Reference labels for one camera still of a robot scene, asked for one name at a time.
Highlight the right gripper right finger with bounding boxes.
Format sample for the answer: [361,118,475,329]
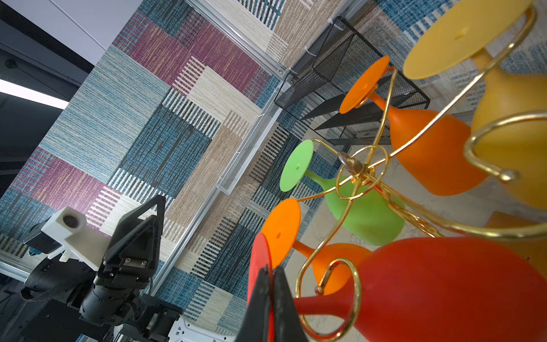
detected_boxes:
[272,266,308,342]

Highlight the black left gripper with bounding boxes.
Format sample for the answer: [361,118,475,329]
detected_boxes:
[93,195,166,292]

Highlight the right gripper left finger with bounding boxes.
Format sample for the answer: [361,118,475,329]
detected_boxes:
[235,266,274,342]

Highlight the red wine glass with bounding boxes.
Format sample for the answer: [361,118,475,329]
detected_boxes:
[248,234,546,341]

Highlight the yellow wine glass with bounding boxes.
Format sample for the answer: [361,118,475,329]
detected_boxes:
[403,0,546,209]

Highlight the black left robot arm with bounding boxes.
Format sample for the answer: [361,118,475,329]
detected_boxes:
[20,195,183,341]

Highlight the front orange wine glass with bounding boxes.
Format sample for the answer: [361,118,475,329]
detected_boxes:
[262,198,372,282]

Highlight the orange wine glass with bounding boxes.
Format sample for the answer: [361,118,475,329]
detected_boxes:
[340,56,488,196]
[262,198,372,282]

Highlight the green wine glass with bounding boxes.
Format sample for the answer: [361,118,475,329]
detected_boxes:
[280,140,405,247]

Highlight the back orange wine glass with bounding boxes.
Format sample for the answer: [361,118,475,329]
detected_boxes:
[340,56,488,196]

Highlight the orange wooden rack base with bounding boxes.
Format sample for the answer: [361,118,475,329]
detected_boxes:
[485,211,547,278]

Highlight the curved ceiling light strip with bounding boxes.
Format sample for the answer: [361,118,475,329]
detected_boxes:
[0,80,68,110]

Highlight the black mesh shelf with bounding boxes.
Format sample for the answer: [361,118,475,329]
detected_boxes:
[274,16,431,146]

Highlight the white mesh wall basket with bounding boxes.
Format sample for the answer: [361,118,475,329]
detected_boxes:
[217,84,282,195]

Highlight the gold wire glass rack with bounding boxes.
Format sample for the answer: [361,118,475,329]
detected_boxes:
[294,3,547,342]

